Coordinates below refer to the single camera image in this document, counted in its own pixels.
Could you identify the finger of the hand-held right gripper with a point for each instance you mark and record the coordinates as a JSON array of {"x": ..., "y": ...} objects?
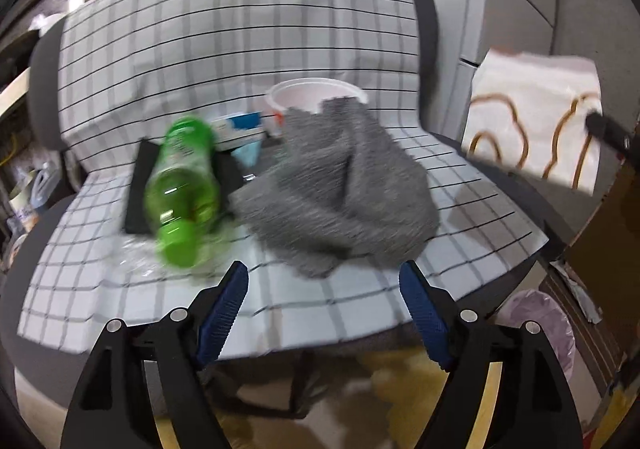
[{"x": 607, "y": 129}]

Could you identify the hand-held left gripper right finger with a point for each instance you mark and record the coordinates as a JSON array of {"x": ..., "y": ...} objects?
[{"x": 425, "y": 314}]

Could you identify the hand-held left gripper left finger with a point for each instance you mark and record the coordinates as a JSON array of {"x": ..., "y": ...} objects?
[{"x": 225, "y": 309}]

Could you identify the white bag with brown pattern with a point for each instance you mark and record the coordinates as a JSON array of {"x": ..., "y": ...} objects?
[{"x": 530, "y": 94}]

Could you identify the trash bin with pink liner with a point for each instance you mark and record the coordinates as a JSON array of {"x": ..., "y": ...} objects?
[{"x": 542, "y": 324}]

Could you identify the green plastic bottle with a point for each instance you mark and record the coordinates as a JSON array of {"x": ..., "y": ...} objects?
[{"x": 182, "y": 179}]

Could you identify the grey knit cloth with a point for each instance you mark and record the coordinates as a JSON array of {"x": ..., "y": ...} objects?
[{"x": 325, "y": 189}]

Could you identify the blue and white carton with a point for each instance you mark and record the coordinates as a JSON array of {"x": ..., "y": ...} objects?
[{"x": 240, "y": 126}]

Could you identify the white plastic cup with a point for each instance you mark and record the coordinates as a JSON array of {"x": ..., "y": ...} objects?
[{"x": 310, "y": 94}]

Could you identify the brown cardboard box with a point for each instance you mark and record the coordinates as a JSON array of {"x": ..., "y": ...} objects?
[{"x": 615, "y": 229}]

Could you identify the clear plastic wrap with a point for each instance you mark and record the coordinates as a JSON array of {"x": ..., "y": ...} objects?
[{"x": 132, "y": 256}]

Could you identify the crumpled white paper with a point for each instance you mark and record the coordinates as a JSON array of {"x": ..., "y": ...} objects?
[{"x": 575, "y": 289}]

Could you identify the light blue paper scrap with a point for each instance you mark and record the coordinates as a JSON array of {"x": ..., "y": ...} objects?
[{"x": 248, "y": 154}]

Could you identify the grey office chair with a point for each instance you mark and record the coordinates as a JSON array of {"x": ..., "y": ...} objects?
[{"x": 425, "y": 29}]

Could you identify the white checked cloth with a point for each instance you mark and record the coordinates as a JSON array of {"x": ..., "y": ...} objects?
[{"x": 225, "y": 29}]

